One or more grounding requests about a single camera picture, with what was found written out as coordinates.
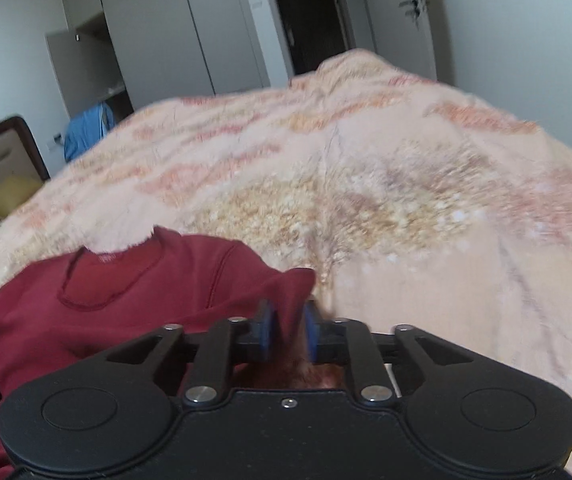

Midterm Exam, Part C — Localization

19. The white room door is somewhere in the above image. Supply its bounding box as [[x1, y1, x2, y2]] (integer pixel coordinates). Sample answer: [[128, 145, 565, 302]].
[[356, 0, 439, 81]]

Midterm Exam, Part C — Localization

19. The grey wardrobe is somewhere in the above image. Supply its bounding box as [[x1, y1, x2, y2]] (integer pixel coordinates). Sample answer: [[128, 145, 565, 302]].
[[45, 0, 294, 121]]

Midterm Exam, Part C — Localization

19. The dark red sweater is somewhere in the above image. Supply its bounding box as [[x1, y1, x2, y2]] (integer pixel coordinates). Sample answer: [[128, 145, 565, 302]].
[[0, 226, 317, 480]]

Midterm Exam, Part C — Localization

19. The blue cloth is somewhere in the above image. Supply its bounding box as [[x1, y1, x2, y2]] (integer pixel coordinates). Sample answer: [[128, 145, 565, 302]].
[[63, 102, 115, 162]]

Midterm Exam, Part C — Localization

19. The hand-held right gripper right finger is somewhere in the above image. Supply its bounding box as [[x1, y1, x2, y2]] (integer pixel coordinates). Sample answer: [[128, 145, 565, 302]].
[[302, 300, 474, 408]]

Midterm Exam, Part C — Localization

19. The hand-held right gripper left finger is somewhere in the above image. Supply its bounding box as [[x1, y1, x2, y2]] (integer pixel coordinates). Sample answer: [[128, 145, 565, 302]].
[[101, 300, 279, 407]]

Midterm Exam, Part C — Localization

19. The mustard yellow pillow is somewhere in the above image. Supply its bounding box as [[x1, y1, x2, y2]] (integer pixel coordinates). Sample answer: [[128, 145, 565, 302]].
[[0, 175, 42, 221]]

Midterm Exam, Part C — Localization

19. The black door handle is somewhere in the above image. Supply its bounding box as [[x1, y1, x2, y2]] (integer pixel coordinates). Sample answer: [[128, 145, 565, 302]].
[[398, 0, 429, 28]]

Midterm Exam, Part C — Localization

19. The floral peach blanket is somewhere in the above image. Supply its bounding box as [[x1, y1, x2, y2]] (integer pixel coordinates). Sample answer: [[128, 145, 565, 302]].
[[0, 49, 572, 476]]

